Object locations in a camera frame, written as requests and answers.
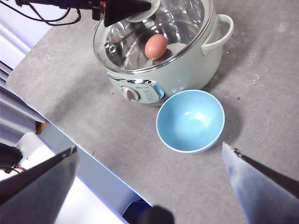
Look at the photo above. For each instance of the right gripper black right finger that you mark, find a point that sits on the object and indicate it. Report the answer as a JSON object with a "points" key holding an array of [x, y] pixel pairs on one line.
{"points": [[268, 198]]}

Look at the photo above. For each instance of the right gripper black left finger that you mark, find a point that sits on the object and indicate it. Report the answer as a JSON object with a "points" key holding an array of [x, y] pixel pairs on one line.
{"points": [[35, 198]]}

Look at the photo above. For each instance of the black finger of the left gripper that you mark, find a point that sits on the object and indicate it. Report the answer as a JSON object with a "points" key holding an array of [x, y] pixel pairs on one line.
{"points": [[121, 10]]}

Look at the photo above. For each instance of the brown egg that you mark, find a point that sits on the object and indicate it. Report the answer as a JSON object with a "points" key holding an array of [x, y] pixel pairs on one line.
{"points": [[156, 46]]}

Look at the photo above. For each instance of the pale green electric steamer pot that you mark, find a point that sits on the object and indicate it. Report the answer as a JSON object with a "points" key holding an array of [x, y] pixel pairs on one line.
{"points": [[187, 70]]}

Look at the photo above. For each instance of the white flat platform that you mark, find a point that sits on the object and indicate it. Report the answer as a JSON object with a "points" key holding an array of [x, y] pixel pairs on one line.
{"points": [[88, 205]]}

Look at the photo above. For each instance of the blue ribbed bowl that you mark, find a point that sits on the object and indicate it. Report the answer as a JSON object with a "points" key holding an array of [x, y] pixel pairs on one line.
{"points": [[190, 121]]}

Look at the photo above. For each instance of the black rounded object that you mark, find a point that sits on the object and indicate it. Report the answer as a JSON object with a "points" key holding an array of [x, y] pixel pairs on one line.
{"points": [[156, 215]]}

